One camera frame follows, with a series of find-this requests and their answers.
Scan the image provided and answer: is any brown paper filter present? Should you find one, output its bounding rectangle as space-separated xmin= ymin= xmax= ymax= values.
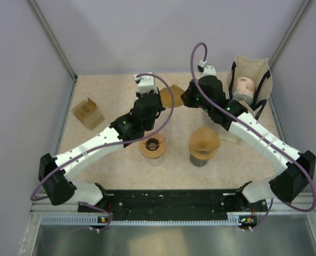
xmin=159 ymin=84 xmax=185 ymax=108
xmin=189 ymin=126 xmax=221 ymax=151

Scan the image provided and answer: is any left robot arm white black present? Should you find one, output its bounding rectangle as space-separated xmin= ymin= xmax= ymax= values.
xmin=38 ymin=91 xmax=165 ymax=212

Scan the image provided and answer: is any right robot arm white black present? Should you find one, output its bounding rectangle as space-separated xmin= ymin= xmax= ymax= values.
xmin=181 ymin=75 xmax=316 ymax=211

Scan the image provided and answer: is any pink paper roll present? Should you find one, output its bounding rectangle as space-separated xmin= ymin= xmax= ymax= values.
xmin=232 ymin=77 xmax=256 ymax=105

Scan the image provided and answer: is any clear glass cup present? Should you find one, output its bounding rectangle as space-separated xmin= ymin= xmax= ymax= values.
xmin=147 ymin=157 xmax=164 ymax=167

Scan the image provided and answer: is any dark glass carafe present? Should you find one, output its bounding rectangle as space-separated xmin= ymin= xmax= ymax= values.
xmin=190 ymin=155 xmax=208 ymax=167

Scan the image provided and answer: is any small cardboard box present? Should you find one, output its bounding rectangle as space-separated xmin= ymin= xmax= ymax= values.
xmin=72 ymin=97 xmax=105 ymax=130

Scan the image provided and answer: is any cream canvas tote bag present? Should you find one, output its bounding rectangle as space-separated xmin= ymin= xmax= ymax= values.
xmin=221 ymin=54 xmax=273 ymax=119

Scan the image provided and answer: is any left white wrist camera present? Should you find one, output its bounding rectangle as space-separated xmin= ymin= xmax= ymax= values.
xmin=134 ymin=72 xmax=158 ymax=94

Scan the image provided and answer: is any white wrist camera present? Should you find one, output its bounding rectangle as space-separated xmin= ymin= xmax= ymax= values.
xmin=197 ymin=60 xmax=217 ymax=79
xmin=134 ymin=72 xmax=158 ymax=94

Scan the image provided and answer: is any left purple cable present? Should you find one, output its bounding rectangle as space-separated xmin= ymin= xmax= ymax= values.
xmin=29 ymin=73 xmax=176 ymax=222

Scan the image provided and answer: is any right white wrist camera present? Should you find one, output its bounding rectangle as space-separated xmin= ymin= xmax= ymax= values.
xmin=197 ymin=60 xmax=217 ymax=79

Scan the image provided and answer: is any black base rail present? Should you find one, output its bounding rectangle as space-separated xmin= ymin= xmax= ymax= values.
xmin=77 ymin=188 xmax=268 ymax=221

